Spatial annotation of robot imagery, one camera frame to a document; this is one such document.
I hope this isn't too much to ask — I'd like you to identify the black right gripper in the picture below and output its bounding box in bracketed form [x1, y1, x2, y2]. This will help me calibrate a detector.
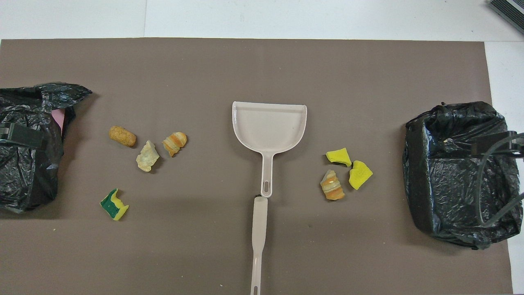
[470, 131, 524, 157]

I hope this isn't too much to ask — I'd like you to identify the brown croquette bread roll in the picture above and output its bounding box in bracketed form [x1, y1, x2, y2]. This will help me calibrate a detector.
[109, 126, 137, 148]

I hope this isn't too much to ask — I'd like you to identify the green and yellow sponge piece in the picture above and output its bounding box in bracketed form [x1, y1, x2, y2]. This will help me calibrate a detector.
[100, 188, 130, 221]

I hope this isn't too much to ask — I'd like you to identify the pale flaky croissant piece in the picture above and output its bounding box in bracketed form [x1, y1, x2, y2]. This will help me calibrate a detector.
[136, 140, 160, 172]

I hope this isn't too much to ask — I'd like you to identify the orange striped croissant piece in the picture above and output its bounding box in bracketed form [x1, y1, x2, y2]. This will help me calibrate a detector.
[320, 169, 346, 201]
[163, 132, 188, 157]

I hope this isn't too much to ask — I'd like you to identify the beige plastic dustpan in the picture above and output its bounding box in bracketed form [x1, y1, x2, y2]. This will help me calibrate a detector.
[232, 101, 308, 198]

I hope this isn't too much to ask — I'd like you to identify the crumpled black trash bag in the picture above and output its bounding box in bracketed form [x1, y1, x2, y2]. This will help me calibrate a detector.
[0, 82, 93, 213]

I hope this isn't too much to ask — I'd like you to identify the black trash bag lined bin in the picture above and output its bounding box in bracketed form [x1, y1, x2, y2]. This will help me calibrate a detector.
[402, 101, 524, 250]

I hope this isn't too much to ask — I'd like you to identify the dark ribbed grille panel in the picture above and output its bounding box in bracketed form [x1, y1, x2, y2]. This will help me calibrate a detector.
[488, 0, 524, 35]

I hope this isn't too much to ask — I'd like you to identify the brown table mat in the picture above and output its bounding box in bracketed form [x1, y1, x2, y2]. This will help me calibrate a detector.
[0, 38, 514, 295]

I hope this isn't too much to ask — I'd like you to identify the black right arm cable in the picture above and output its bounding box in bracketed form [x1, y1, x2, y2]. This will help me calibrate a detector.
[477, 132, 524, 228]

